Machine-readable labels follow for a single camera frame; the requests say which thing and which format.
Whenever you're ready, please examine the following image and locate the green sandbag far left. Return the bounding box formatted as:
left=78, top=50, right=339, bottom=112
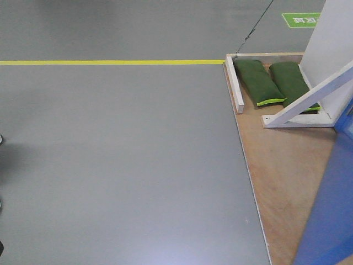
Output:
left=233, top=59, right=287, bottom=107

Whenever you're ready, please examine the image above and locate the brown wooden platform right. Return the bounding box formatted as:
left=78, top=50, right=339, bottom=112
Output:
left=235, top=79, right=335, bottom=264

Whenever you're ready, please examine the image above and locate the green floor sign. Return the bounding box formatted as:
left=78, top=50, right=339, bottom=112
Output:
left=282, top=13, right=321, bottom=28

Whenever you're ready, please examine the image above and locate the green sandbag far right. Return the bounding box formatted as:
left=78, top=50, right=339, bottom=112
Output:
left=269, top=61, right=309, bottom=108

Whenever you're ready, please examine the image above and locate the white wall panel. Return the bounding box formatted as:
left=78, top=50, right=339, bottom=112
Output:
left=301, top=1, right=352, bottom=126

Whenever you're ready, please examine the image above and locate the white triangular brace far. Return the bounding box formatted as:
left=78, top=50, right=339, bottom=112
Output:
left=262, top=62, right=352, bottom=129

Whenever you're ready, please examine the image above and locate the green sandbag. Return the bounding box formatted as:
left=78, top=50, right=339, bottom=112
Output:
left=269, top=61, right=309, bottom=108
left=233, top=59, right=287, bottom=107

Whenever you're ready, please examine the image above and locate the blue door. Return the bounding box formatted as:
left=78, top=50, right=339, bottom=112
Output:
left=294, top=103, right=352, bottom=264

